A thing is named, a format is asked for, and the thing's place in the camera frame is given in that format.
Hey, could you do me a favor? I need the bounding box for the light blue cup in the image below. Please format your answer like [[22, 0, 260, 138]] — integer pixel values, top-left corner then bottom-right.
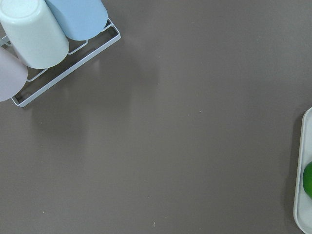
[[46, 0, 108, 41]]

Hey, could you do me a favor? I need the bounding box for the pale pink cup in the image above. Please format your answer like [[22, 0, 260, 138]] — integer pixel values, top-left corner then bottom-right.
[[0, 47, 28, 101]]

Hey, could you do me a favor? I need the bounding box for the mint white cup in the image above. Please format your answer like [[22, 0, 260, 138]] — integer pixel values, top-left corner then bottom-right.
[[0, 0, 69, 69]]

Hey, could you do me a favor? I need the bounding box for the green lime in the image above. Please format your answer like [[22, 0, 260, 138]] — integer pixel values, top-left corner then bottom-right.
[[302, 162, 312, 198]]

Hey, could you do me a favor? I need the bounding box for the cream serving tray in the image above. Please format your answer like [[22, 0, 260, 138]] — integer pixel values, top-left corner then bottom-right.
[[293, 108, 312, 234]]

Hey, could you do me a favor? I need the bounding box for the white wire cup rack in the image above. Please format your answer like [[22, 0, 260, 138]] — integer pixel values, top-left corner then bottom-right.
[[10, 19, 121, 107]]

